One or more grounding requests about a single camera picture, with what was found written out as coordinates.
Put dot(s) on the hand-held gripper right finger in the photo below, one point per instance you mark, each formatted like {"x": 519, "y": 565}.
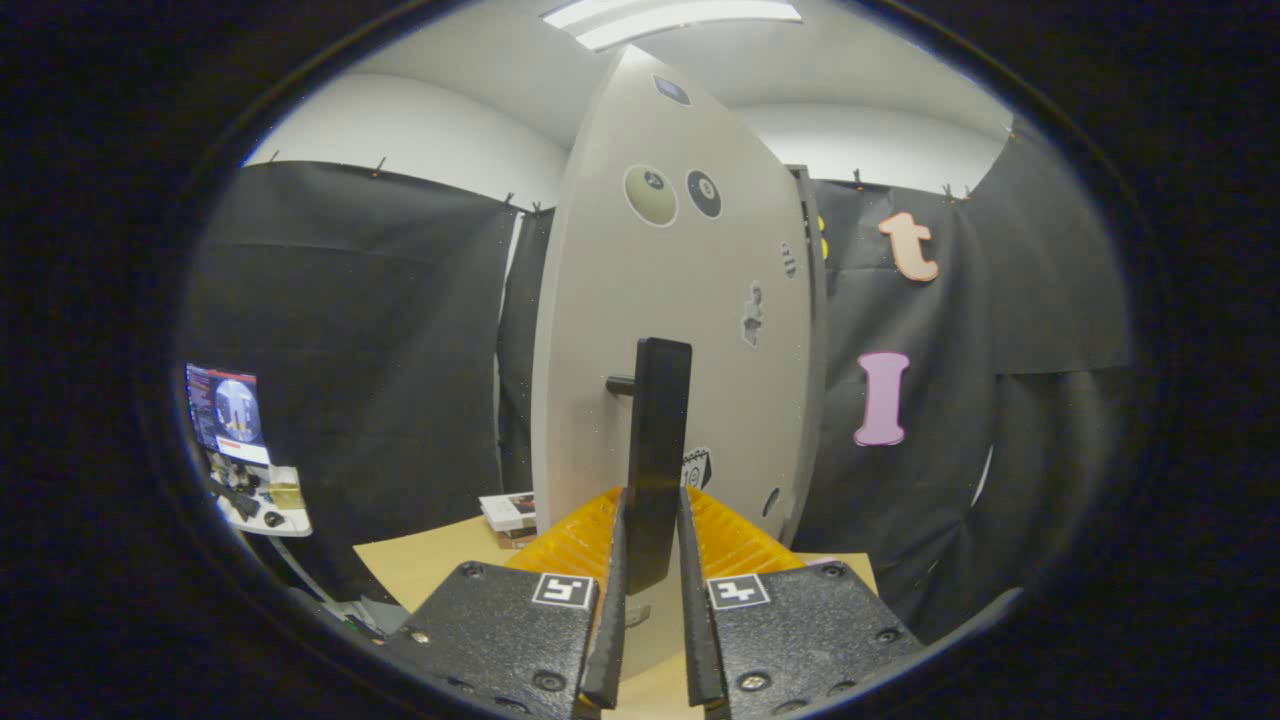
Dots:
{"x": 698, "y": 640}

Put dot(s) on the brown cardboard box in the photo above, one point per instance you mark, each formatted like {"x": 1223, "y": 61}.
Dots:
{"x": 518, "y": 540}

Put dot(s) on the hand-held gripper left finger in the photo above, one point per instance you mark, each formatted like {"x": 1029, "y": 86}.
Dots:
{"x": 610, "y": 640}

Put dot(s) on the large ceiling light panel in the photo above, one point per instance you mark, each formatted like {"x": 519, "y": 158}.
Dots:
{"x": 680, "y": 20}

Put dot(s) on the light grey shoe cabinet door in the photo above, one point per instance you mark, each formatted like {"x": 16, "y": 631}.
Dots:
{"x": 600, "y": 300}

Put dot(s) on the black backdrop cloth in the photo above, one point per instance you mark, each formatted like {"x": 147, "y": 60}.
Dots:
{"x": 380, "y": 350}

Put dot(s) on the white cardboard box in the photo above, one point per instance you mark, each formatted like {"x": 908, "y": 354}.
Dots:
{"x": 505, "y": 510}

